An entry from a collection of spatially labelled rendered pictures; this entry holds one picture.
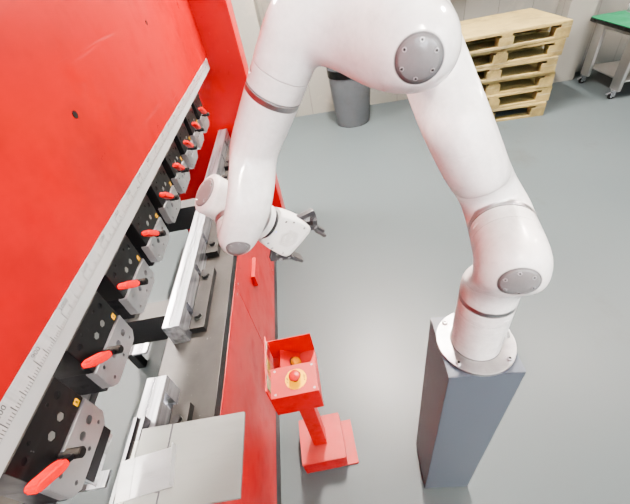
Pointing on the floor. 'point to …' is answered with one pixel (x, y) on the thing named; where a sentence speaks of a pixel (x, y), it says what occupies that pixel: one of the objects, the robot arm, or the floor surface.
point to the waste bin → (349, 100)
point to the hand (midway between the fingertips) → (309, 244)
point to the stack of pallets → (516, 57)
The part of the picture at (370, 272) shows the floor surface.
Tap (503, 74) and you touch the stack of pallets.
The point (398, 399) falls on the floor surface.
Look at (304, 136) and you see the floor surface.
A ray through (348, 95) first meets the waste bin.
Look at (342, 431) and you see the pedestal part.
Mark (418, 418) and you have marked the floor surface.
